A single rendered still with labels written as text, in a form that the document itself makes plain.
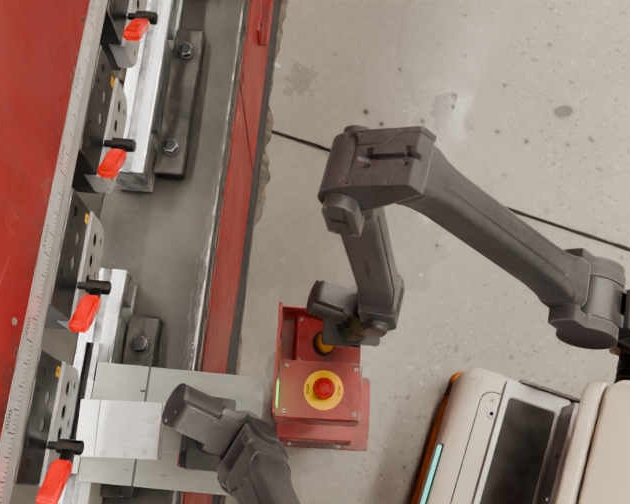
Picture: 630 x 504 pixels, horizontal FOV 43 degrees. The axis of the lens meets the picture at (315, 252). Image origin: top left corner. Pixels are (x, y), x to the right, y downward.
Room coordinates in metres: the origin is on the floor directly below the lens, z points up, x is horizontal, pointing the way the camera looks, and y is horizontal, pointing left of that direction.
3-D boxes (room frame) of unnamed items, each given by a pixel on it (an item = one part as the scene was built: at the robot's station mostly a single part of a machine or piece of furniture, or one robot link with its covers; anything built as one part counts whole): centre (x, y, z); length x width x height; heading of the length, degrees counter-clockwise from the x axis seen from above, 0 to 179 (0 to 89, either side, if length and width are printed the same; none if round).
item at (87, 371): (0.13, 0.35, 0.98); 0.20 x 0.03 x 0.03; 178
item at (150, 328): (0.14, 0.29, 0.89); 0.30 x 0.05 x 0.03; 178
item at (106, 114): (0.48, 0.33, 1.26); 0.15 x 0.09 x 0.17; 178
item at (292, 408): (0.25, -0.02, 0.75); 0.20 x 0.16 x 0.18; 0
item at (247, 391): (0.10, 0.20, 1.00); 0.26 x 0.18 x 0.01; 88
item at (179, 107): (0.71, 0.27, 0.89); 0.30 x 0.05 x 0.03; 178
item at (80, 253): (0.28, 0.34, 1.26); 0.15 x 0.09 x 0.17; 178
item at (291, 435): (0.25, -0.05, 0.06); 0.25 x 0.20 x 0.12; 90
